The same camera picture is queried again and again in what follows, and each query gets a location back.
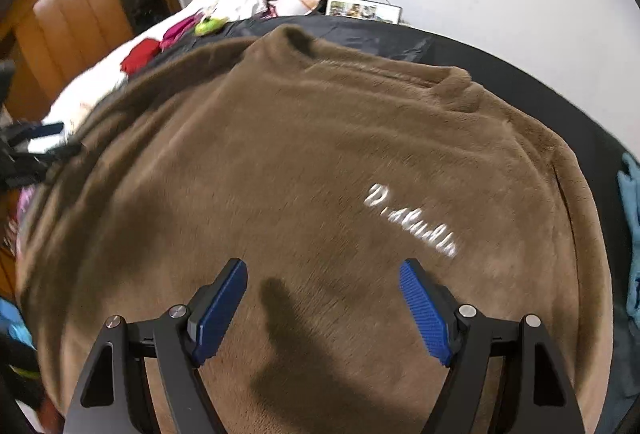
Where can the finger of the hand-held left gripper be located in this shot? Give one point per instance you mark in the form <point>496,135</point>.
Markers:
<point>50,155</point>
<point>46,130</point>

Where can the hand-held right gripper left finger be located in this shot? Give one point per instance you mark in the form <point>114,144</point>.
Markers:
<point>218,314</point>

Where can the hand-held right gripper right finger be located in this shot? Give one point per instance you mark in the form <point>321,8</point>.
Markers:
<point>424,311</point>

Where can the brown fleece towel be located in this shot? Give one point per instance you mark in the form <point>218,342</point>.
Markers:
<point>320,154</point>

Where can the white bed sheet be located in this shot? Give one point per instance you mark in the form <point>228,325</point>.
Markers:
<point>85,89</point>

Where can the red cloth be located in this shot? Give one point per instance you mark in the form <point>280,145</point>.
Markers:
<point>141,56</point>

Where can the wooden wardrobe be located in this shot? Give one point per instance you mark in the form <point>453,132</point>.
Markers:
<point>75,9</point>

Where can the magenta cloth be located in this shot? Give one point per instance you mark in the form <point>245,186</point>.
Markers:
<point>176,31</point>

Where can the turquoise cloth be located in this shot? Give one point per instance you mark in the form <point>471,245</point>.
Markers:
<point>14,321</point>

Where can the green toy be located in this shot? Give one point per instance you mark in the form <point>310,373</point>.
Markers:
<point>209,26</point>

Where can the light blue cloth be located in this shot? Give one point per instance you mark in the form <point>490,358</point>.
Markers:
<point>631,234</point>

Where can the black bed sheet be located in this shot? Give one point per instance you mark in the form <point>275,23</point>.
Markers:
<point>520,79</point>

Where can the photo collage frame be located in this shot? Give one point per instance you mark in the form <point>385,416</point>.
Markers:
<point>357,10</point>

